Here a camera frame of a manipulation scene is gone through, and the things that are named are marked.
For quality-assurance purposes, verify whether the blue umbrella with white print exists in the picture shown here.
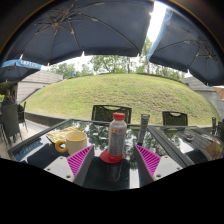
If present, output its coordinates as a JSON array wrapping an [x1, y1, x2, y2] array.
[[0, 59, 43, 84]]

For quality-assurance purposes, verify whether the tan patio umbrella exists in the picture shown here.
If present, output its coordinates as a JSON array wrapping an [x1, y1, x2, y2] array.
[[214, 85, 224, 101]]

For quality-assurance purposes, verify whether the dark blue patio umbrella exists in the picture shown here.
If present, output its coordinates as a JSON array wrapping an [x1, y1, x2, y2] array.
[[0, 0, 155, 66], [147, 8, 224, 87]]

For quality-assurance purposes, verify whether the group of dark patio chairs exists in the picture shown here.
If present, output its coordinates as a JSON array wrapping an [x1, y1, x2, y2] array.
[[211, 116, 224, 141]]

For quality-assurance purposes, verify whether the yellow foil packet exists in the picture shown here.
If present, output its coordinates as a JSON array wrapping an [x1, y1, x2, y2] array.
[[45, 126, 85, 145]]

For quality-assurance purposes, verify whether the small round ashtray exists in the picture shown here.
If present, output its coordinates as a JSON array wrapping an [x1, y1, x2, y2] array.
[[183, 130, 195, 141]]

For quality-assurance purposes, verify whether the cream mug with yellow handle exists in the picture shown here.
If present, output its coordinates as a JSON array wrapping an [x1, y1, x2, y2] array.
[[54, 130, 89, 155]]

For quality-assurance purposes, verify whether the black mesh patio chair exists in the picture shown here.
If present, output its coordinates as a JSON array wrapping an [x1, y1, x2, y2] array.
[[161, 110, 189, 127], [91, 104, 133, 124]]

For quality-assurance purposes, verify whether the red-capped clear drink bottle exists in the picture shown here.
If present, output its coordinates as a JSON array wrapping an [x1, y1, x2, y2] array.
[[107, 112, 128, 163]]

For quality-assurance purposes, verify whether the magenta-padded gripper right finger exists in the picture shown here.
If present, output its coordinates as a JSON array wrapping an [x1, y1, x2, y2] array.
[[133, 144, 183, 186]]

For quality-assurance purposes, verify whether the grey squeeze tube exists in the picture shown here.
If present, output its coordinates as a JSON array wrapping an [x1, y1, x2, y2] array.
[[137, 113, 151, 147]]

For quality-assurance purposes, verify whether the group of dark wicker chairs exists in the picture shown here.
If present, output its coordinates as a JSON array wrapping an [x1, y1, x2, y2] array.
[[0, 103, 29, 145]]

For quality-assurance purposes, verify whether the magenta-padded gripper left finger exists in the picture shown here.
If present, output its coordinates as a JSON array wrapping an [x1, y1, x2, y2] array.
[[44, 144, 96, 187]]

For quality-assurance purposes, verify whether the flat round red coaster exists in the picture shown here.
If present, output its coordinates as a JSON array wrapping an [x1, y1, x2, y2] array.
[[99, 149, 124, 165]]

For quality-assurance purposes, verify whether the person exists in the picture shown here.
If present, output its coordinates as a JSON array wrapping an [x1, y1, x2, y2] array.
[[0, 89, 16, 110]]

